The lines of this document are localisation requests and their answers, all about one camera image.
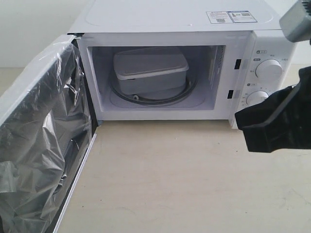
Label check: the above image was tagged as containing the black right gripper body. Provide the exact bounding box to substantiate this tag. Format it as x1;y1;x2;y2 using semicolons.
289;67;311;148

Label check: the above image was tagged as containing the white plastic lidded container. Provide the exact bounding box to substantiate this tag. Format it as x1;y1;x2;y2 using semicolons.
113;47;189;95

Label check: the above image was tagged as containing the white microwave door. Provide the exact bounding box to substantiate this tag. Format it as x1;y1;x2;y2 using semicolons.
0;33;98;233

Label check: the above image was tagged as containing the gray printed label sticker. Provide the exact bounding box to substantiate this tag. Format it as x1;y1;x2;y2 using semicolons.
206;11;257;24

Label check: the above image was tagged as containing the white microwave oven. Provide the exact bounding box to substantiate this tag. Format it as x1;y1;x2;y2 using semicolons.
68;0;295;128

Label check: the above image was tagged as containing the lower white control knob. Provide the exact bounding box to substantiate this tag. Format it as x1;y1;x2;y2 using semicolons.
246;91;269;107

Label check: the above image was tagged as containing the white control knob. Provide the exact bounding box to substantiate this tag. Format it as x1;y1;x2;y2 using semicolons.
246;91;269;107
255;59;283;80

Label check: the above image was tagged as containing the upper white control knob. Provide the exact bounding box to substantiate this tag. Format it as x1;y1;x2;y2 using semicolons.
255;59;283;80

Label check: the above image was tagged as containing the glass turntable plate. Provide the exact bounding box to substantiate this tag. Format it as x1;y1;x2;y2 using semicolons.
109;73;198;106

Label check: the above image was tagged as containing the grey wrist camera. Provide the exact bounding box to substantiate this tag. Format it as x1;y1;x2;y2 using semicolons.
279;0;311;43

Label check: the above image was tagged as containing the turntable roller ring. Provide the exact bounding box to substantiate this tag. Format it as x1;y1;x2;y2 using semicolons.
126;81;192;101

